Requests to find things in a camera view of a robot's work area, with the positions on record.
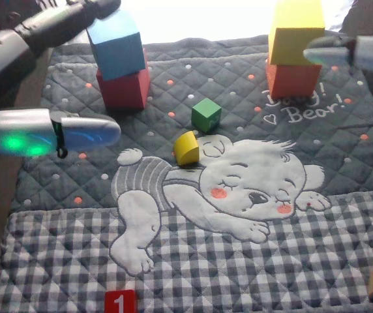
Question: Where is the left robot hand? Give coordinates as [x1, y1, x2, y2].
[0, 0, 122, 98]

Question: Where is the yellow half-round block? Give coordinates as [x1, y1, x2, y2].
[172, 130, 201, 166]

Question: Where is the yellow foam cube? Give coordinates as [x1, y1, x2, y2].
[267, 0, 326, 65]

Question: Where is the red foam cube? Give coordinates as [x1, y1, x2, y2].
[95, 48, 151, 110]

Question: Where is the small red number block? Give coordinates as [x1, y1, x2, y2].
[104, 289, 138, 313]

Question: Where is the orange foam cube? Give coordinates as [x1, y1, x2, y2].
[266, 58, 323, 99]

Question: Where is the small green wooden block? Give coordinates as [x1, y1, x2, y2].
[191, 97, 222, 133]

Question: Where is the grey quilt with printed bear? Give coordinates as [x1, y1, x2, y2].
[0, 32, 373, 313]

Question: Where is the light blue foam cube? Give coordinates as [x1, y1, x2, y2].
[86, 8, 148, 82]

